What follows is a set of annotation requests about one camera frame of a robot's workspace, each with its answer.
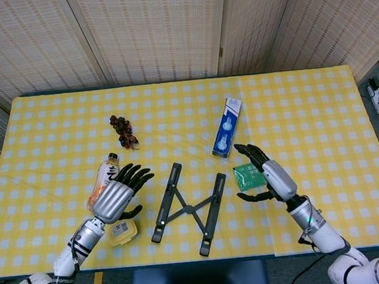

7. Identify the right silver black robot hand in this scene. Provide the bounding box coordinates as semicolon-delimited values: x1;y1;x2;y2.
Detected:
232;138;299;207

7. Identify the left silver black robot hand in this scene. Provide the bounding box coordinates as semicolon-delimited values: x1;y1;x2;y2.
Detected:
87;161;159;226

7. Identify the black folding laptop stand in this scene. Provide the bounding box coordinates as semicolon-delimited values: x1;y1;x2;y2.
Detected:
144;158;234;262

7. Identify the blue robot base seat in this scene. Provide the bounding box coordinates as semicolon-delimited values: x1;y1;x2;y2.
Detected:
127;258;271;284

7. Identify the orange drink plastic bottle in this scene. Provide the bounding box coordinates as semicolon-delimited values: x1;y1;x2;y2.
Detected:
83;152;124;213

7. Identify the green foil packet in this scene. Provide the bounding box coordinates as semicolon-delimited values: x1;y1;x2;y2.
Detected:
232;161;269;193

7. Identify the yellow lidded plastic container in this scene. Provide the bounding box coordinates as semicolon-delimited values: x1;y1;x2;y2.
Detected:
107;218;140;248

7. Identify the blue white cardboard box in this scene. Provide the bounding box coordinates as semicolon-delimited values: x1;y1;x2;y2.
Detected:
207;95;248;161

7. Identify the dark red grape bunch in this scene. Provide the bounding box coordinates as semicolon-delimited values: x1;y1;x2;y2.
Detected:
109;113;141;154

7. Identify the yellow white checkered tablecloth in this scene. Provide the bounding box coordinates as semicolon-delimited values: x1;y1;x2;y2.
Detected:
0;62;379;281

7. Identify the beige woven folding screen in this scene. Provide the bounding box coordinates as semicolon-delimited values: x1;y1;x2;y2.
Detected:
0;0;379;151

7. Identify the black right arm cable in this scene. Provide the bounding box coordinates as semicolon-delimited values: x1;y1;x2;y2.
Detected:
276;199;331;284

